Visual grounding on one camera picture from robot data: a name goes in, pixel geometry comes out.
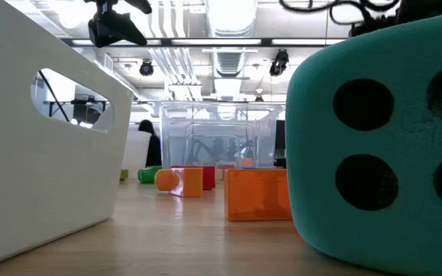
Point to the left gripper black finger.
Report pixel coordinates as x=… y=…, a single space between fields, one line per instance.
x=113 y=28
x=140 y=4

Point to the clear plastic bin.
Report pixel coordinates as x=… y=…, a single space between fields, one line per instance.
x=175 y=145

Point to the teal foam die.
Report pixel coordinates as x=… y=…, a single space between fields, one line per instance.
x=409 y=145

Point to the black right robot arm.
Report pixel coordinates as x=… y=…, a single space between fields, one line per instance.
x=416 y=11

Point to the black round spotlight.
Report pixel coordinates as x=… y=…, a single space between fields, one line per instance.
x=146 y=69

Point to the black background equipment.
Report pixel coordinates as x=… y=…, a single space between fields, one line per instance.
x=84 y=113

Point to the black tripod leg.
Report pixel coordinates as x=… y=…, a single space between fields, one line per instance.
x=54 y=96

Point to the white plastic bucket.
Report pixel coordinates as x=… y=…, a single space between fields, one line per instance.
x=136 y=153

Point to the person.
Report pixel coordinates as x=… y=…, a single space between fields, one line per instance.
x=154 y=149

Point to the light green plastic block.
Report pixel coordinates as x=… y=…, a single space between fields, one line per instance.
x=124 y=175

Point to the yellow-orange block with stud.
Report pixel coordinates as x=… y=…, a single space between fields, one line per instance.
x=192 y=182

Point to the large red plastic block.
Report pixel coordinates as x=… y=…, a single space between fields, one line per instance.
x=209 y=178

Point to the small orange-red block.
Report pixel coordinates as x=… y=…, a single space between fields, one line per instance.
x=247 y=162

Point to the black background cabinet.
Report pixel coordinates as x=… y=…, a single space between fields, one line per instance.
x=280 y=145

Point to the large orange plastic block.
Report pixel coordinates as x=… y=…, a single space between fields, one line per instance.
x=255 y=195

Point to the black frame crossbar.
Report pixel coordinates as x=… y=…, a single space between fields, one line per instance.
x=166 y=42

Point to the black frame-mounted camera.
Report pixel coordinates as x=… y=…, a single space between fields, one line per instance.
x=280 y=61

